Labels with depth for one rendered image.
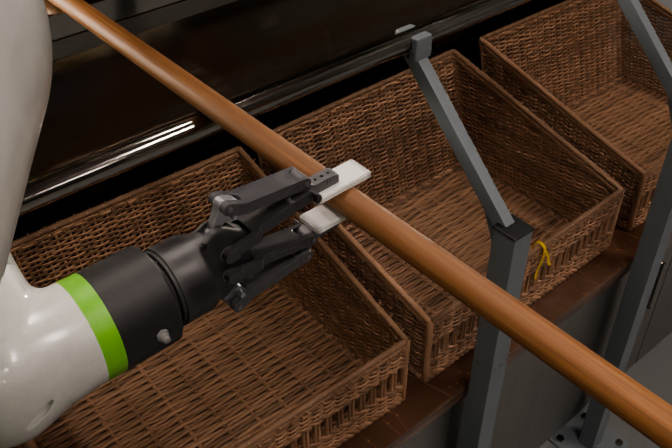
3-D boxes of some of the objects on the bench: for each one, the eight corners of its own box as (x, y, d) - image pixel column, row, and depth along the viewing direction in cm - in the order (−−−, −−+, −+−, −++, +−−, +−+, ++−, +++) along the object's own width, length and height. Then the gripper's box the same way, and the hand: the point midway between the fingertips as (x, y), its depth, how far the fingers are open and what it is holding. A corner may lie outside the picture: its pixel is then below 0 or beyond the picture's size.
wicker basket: (-24, 389, 137) (-75, 271, 120) (250, 251, 165) (240, 139, 148) (104, 617, 107) (60, 503, 90) (412, 401, 135) (423, 283, 118)
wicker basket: (255, 247, 166) (246, 135, 149) (443, 146, 195) (453, 44, 178) (424, 390, 137) (436, 272, 120) (615, 247, 166) (646, 136, 149)
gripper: (122, 198, 67) (337, 100, 79) (149, 329, 77) (336, 224, 89) (171, 243, 62) (390, 132, 75) (193, 376, 72) (383, 259, 84)
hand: (336, 196), depth 80 cm, fingers closed on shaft, 3 cm apart
